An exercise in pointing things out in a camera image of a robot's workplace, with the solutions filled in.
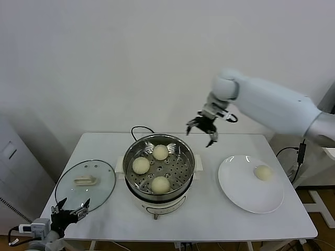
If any dark monitor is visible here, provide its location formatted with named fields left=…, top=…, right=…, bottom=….
left=318, top=81, right=335, bottom=115

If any round white plate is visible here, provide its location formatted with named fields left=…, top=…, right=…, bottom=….
left=217, top=155, right=285, bottom=214

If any white floor cabinet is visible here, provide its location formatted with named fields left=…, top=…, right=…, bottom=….
left=0, top=115, right=57, bottom=228

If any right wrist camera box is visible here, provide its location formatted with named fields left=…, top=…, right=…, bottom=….
left=203, top=103, right=226, bottom=118

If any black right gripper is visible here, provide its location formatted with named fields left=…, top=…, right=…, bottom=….
left=186, top=114, right=220, bottom=149

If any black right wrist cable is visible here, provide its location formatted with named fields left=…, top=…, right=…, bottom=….
left=224, top=111, right=239, bottom=123

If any black power adapter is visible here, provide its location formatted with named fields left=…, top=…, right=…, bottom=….
left=297, top=143, right=306, bottom=164

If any perforated steel steamer basket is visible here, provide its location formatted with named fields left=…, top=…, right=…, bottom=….
left=115, top=133, right=204, bottom=201

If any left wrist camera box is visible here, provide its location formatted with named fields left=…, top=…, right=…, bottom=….
left=18, top=219, right=51, bottom=236

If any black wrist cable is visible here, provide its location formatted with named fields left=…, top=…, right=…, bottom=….
left=224, top=111, right=239, bottom=123
left=7, top=226, right=21, bottom=247

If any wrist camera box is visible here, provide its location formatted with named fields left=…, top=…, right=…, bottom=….
left=18, top=219, right=51, bottom=236
left=203, top=103, right=226, bottom=118

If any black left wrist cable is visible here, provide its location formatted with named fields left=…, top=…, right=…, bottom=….
left=7, top=226, right=21, bottom=247

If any round glass pot lid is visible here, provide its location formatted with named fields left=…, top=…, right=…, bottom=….
left=54, top=159, right=117, bottom=213

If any white steamed baozi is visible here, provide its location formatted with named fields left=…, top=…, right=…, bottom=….
left=152, top=144, right=169, bottom=161
left=132, top=157, right=151, bottom=175
left=254, top=165, right=273, bottom=181
left=151, top=176, right=170, bottom=195

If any white desk base frame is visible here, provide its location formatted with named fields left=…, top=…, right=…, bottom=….
left=308, top=189, right=335, bottom=228

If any black cooker power cord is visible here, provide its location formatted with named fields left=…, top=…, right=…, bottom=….
left=130, top=126, right=155, bottom=143

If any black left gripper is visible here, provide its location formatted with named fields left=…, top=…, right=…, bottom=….
left=50, top=197, right=91, bottom=233

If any cream electric cooker base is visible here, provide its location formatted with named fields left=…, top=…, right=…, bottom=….
left=115, top=154, right=204, bottom=220

